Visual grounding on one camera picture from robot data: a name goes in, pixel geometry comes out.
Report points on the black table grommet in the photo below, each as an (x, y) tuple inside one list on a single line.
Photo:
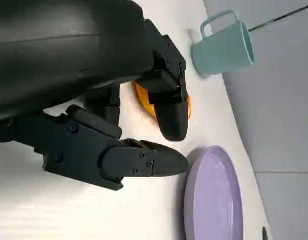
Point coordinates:
[(265, 233)]

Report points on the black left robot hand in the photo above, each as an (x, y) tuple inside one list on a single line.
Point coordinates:
[(56, 62)]

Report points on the orange and white bread roll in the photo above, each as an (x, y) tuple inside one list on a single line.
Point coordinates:
[(143, 100)]

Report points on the lilac plate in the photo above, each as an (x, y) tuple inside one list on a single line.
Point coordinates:
[(213, 195)]

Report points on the pale green mug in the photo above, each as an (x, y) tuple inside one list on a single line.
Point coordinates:
[(218, 55)]

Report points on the grey partition panel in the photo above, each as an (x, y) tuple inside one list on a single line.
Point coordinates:
[(281, 100), (268, 10), (293, 205)]

